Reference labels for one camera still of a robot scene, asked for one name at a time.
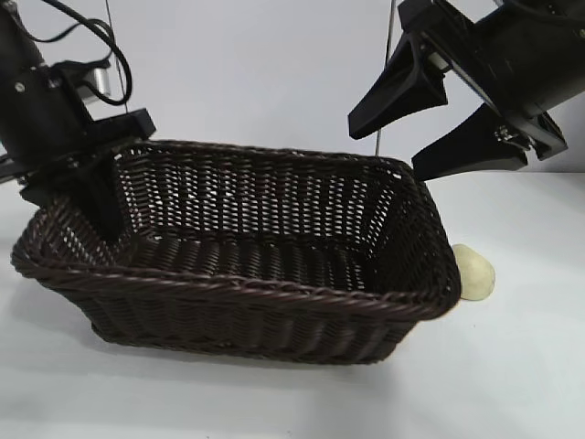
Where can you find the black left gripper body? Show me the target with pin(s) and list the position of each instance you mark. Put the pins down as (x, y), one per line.
(41, 123)

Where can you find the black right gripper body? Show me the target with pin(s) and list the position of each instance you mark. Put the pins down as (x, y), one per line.
(516, 50)

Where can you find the pale yellow potato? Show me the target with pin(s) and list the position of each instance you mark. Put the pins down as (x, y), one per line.
(477, 279)

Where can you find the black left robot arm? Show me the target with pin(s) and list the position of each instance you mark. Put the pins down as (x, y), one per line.
(16, 32)

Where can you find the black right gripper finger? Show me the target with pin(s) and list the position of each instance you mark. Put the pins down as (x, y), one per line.
(471, 151)
(397, 96)

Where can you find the silver wrist camera black mount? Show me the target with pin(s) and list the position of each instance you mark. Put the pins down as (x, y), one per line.
(98, 84)

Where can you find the dark brown wicker basket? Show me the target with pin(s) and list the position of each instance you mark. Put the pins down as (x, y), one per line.
(256, 311)

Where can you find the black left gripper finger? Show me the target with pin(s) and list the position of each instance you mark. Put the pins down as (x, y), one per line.
(106, 201)

